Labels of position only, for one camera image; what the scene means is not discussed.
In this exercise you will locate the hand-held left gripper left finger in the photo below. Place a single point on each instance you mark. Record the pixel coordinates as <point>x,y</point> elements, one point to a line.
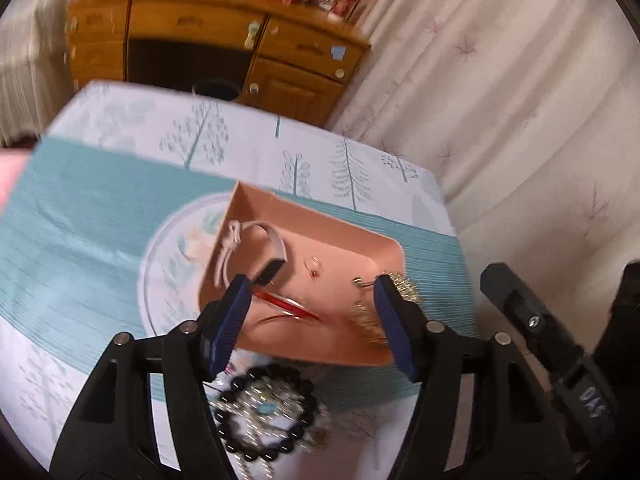
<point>231,312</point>

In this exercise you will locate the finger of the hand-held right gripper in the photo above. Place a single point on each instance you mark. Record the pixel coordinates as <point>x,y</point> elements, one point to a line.
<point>530,312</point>

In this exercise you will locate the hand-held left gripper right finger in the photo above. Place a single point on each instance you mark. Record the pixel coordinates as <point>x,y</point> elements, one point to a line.
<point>395,325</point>

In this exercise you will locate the gold bead jewelry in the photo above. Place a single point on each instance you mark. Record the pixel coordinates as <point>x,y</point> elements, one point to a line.
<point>365,317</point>

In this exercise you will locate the red bangle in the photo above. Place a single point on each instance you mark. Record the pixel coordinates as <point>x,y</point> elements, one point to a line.
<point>286,302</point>

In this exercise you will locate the pink jewelry tray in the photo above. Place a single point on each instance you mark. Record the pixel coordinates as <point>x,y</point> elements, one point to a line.
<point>325,242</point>

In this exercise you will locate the small hoop earring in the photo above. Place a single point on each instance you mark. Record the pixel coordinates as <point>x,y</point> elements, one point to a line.
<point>314,262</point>

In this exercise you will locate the turquoise pendant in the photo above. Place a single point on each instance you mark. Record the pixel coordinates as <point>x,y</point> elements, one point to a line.
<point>267,408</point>

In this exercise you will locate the tree print tablecloth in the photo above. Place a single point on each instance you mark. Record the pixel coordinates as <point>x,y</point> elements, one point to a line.
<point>100,210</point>

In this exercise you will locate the black waste bin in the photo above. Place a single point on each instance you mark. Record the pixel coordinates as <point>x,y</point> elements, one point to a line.
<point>217,89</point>

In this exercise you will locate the cream patterned curtain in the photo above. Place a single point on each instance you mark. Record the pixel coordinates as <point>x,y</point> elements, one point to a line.
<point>500,85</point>

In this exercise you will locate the pink object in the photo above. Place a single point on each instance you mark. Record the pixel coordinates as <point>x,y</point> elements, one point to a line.
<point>10,180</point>

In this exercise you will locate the wooden desk with drawers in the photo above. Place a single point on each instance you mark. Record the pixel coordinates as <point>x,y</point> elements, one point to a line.
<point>200,21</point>

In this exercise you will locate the white pleated curtain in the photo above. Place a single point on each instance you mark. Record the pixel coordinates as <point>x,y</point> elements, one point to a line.
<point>30,70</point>

